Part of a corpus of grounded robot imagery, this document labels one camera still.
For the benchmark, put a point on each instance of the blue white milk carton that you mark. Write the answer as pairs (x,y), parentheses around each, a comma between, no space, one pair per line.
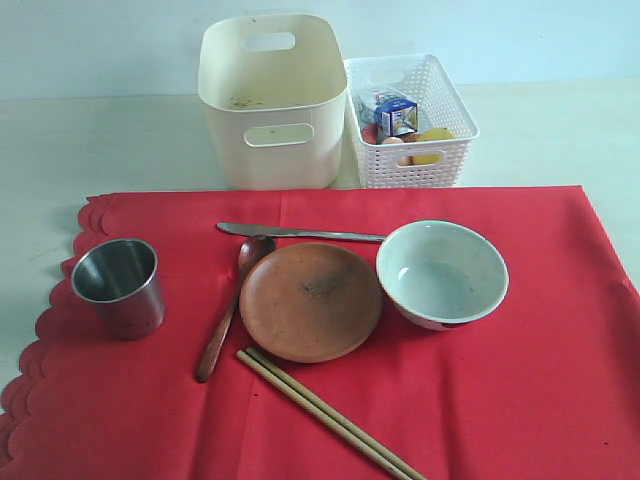
(393,112)

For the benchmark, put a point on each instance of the cream plastic tub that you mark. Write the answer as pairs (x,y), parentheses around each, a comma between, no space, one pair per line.
(274,89)

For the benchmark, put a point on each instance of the silver table knife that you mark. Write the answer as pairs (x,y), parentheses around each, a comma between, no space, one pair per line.
(248,230)

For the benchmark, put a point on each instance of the upper wooden chopstick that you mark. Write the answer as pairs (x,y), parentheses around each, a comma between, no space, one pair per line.
(334,413)

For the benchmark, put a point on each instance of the wooden chopstick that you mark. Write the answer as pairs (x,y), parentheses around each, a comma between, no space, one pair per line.
(360,445)
(334,413)

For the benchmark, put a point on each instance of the red sausage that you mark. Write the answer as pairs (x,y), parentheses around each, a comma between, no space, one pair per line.
(370,134)

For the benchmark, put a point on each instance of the white woven plastic basket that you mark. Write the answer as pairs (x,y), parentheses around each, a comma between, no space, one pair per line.
(423,79)

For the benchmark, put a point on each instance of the yellow lemon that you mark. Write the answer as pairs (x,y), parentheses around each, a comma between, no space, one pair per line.
(433,134)

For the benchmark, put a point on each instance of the dark wooden spoon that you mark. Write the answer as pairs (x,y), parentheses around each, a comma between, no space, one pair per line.
(251,252)

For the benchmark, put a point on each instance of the lower wooden chopstick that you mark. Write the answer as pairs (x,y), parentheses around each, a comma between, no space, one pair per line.
(360,445)

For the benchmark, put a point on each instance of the red scalloped table cloth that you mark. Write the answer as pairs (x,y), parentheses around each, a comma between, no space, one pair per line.
(546,387)

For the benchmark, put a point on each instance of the stainless steel cup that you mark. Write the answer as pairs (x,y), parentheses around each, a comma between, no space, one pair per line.
(119,278)

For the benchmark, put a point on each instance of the brown wooden plate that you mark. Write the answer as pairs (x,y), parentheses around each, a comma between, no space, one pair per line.
(311,302)

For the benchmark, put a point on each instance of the white ceramic bowl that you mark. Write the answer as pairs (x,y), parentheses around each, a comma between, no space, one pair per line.
(441,275)

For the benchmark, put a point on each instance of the orange fried nugget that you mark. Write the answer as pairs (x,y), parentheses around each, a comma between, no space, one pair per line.
(411,137)

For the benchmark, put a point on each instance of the brown egg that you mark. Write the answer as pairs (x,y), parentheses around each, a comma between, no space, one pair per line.
(392,140)

